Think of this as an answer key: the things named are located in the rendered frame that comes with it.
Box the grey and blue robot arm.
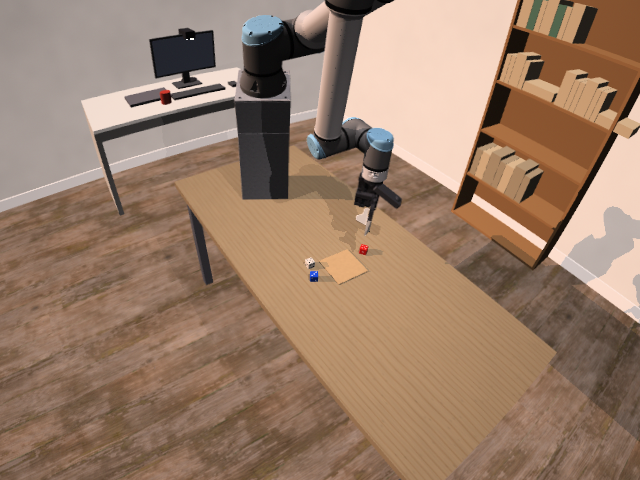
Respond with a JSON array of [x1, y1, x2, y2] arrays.
[[240, 0, 395, 183]]

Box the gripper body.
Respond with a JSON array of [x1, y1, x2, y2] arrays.
[[354, 173, 383, 208]]

